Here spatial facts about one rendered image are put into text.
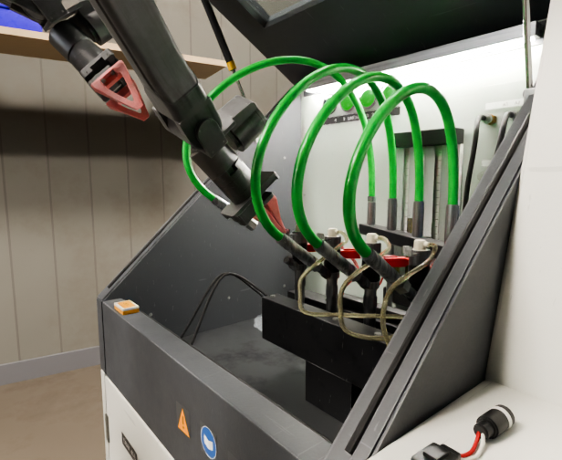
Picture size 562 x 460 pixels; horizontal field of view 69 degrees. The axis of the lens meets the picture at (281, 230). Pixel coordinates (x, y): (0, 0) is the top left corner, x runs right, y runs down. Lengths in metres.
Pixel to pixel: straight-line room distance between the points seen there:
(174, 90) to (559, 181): 0.44
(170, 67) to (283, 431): 0.42
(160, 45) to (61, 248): 2.34
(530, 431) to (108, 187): 2.59
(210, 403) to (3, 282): 2.38
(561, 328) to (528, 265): 0.07
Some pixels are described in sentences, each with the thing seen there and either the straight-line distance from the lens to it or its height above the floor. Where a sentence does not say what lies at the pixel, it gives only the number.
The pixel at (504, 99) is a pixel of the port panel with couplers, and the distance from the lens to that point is 0.83.
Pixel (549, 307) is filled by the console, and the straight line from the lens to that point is 0.50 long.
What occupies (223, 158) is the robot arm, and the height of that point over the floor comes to 1.23.
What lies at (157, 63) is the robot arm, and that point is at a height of 1.33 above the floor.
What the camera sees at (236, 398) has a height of 0.95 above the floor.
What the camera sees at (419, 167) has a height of 1.21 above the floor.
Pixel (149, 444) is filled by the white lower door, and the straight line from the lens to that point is 0.79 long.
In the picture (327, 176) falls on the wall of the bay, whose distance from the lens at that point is 1.07.
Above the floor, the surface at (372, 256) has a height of 1.11.
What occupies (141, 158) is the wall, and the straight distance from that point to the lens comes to 2.82.
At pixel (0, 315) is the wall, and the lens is 2.88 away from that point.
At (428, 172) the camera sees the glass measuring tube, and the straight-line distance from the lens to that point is 0.85.
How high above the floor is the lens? 1.20
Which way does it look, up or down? 7 degrees down
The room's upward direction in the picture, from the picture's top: straight up
